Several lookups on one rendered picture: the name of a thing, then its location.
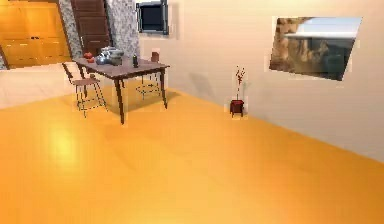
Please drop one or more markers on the silver kettle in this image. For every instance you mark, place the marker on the silver kettle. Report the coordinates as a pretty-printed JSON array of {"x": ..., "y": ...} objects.
[{"x": 102, "y": 59}]

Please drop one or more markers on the grey pot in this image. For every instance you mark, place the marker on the grey pot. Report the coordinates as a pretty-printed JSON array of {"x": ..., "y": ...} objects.
[{"x": 116, "y": 57}]

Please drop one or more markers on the orange wooden cupboard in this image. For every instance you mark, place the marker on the orange wooden cupboard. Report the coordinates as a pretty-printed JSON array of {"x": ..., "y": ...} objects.
[{"x": 31, "y": 31}]

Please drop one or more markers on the red potted twig plant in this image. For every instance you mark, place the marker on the red potted twig plant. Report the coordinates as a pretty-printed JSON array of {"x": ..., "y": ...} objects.
[{"x": 237, "y": 106}]

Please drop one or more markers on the dark brown room door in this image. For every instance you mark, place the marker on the dark brown room door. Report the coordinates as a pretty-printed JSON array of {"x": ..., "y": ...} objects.
[{"x": 91, "y": 25}]

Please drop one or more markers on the brown metal-legged chair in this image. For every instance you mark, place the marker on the brown metal-legged chair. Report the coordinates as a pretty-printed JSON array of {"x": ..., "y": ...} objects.
[
  {"x": 154, "y": 56},
  {"x": 87, "y": 82}
]

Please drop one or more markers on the framed landscape picture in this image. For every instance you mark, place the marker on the framed landscape picture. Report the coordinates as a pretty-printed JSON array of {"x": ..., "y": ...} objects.
[{"x": 310, "y": 46}]

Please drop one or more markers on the red round fruit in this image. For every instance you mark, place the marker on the red round fruit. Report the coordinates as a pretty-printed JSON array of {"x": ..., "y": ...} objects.
[
  {"x": 87, "y": 55},
  {"x": 90, "y": 60}
]

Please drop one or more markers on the black pepper shaker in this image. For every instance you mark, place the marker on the black pepper shaker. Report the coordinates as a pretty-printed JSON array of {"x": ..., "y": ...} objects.
[{"x": 135, "y": 61}]

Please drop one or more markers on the dark brown dining table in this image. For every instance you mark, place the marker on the dark brown dining table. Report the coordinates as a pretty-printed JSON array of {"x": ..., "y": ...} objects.
[{"x": 133, "y": 69}]

